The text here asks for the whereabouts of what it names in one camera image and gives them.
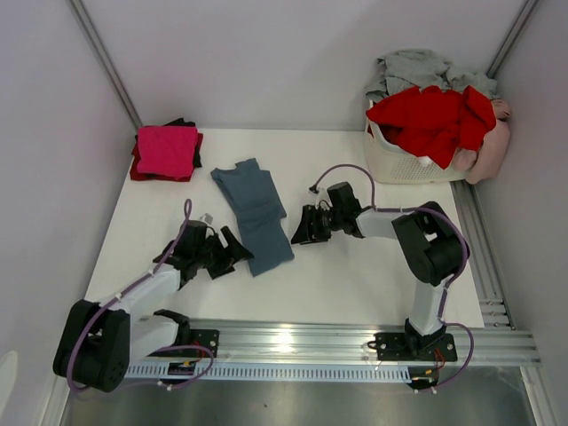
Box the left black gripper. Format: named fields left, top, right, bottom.
left=193, top=226, right=253, bottom=279

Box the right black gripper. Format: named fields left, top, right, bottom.
left=291, top=204, right=343, bottom=244

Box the blue grey t shirt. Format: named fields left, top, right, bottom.
left=210, top=158, right=295, bottom=277

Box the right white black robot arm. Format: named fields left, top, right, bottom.
left=291, top=182, right=469, bottom=359

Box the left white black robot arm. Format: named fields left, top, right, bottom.
left=52, top=220, right=254, bottom=392

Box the white plastic laundry basket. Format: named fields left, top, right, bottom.
left=363, top=118, right=467, bottom=185

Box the folded pink t shirt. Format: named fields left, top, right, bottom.
left=135, top=125, right=199, bottom=177

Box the folded black t shirt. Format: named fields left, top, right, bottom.
left=130, top=117, right=204, bottom=170

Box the light pink t shirt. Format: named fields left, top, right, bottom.
left=453, top=99, right=511, bottom=185

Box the left corner aluminium profile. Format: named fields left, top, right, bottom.
left=67, top=0, right=143, bottom=129

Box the corner aluminium profile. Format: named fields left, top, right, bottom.
left=485, top=0, right=541, bottom=79
left=67, top=0, right=143, bottom=129

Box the right corner aluminium profile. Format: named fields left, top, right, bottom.
left=485, top=0, right=541, bottom=79

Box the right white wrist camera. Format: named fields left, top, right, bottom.
left=308, top=185, right=327, bottom=205

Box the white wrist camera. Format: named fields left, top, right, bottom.
left=199, top=213, right=213, bottom=225
left=308, top=185, right=327, bottom=205

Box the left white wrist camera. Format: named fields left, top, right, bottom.
left=199, top=213, right=213, bottom=225

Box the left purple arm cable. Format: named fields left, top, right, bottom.
left=65, top=198, right=215, bottom=392

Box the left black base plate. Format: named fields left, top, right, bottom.
left=185, top=328, right=220, bottom=359

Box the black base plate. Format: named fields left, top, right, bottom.
left=185, top=328, right=220, bottom=359
left=366, top=332, right=458, bottom=362

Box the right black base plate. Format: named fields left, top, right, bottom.
left=366, top=332, right=458, bottom=362

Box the white slotted cable duct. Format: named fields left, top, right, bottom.
left=125, top=361, right=411, bottom=383

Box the aluminium mounting rail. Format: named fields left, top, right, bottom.
left=191, top=319, right=541, bottom=367

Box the right side aluminium rail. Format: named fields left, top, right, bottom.
left=450, top=181, right=516, bottom=330

